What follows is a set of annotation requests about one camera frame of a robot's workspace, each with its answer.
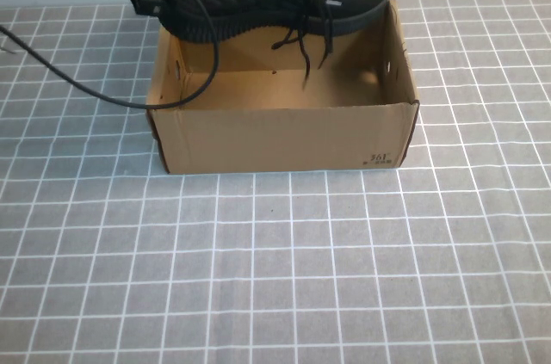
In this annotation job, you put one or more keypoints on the black knit sneaker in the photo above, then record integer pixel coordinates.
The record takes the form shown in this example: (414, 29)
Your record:
(258, 7)

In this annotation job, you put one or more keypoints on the brown cardboard shoe box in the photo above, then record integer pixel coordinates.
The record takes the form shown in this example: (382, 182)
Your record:
(280, 140)

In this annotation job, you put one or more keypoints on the grey white-grid tablecloth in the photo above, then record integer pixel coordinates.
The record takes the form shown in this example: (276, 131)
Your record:
(258, 273)

